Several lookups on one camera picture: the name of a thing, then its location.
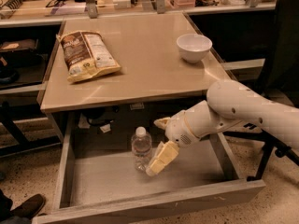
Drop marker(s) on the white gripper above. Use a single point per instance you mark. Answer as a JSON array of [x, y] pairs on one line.
[[177, 129]]

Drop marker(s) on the open grey wooden drawer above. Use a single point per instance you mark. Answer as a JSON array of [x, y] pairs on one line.
[[97, 182]]

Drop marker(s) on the beige top counter cabinet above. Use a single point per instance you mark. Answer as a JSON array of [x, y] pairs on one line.
[[145, 45]]

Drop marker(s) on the brown yellow chip bag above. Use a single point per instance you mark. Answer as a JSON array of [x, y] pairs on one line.
[[86, 56]]

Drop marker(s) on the brown shoe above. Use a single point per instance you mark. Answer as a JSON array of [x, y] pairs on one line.
[[31, 207]]

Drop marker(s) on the black coiled tool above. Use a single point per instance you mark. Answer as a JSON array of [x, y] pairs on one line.
[[9, 7]]

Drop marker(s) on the black office chair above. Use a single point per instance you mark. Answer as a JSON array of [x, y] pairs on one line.
[[279, 75]]

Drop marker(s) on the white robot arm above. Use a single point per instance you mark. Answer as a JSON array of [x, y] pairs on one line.
[[227, 103]]

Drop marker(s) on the white ceramic bowl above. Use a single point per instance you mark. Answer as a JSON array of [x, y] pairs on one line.
[[193, 47]]

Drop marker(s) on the clear plastic water bottle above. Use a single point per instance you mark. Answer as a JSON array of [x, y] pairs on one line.
[[141, 144]]

